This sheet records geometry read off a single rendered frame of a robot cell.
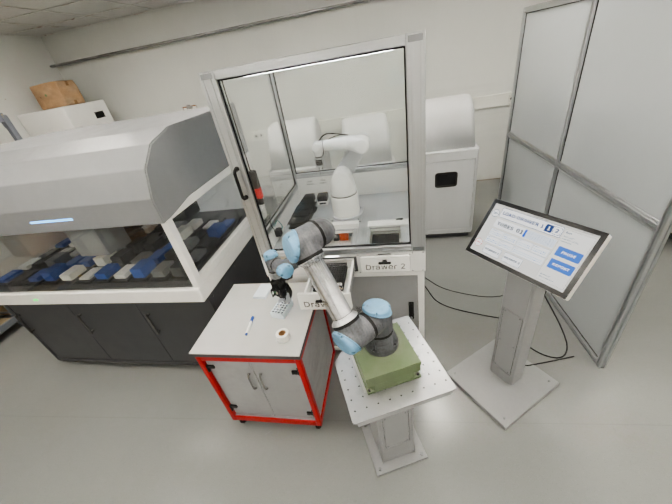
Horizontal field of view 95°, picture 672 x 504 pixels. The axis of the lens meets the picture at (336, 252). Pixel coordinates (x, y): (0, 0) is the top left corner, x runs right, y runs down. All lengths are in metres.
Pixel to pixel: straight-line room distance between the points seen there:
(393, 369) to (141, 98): 5.35
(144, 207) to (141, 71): 4.07
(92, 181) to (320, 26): 3.56
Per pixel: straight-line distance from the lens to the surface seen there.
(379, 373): 1.35
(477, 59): 4.98
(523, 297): 1.90
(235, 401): 2.21
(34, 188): 2.36
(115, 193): 1.97
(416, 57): 1.53
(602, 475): 2.33
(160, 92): 5.71
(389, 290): 2.03
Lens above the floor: 1.96
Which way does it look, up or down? 32 degrees down
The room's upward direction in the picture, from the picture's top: 10 degrees counter-clockwise
